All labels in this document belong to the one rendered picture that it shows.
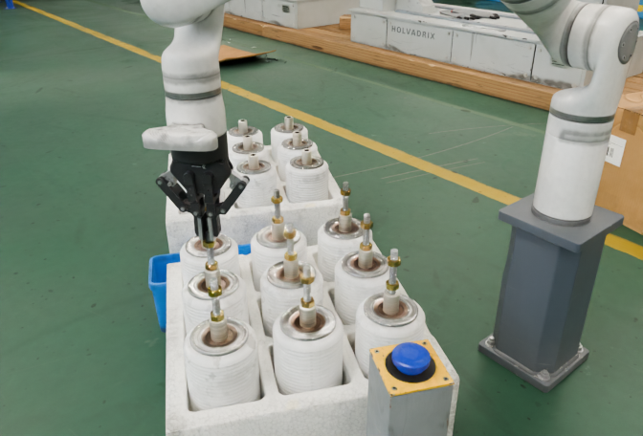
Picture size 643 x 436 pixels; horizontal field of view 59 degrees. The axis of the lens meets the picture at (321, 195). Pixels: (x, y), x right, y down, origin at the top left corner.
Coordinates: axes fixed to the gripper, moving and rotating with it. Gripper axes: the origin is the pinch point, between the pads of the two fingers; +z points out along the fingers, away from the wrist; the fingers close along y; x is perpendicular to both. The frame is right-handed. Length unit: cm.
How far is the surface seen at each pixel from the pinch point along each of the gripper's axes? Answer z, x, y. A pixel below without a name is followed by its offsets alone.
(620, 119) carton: 8, -83, -83
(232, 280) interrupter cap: 9.7, -1.1, -2.5
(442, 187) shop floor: 35, -93, -40
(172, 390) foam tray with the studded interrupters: 17.2, 14.2, 1.8
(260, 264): 13.1, -11.2, -4.3
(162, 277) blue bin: 28.1, -26.3, 21.0
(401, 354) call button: 2.3, 20.3, -27.4
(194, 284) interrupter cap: 9.7, 0.6, 2.7
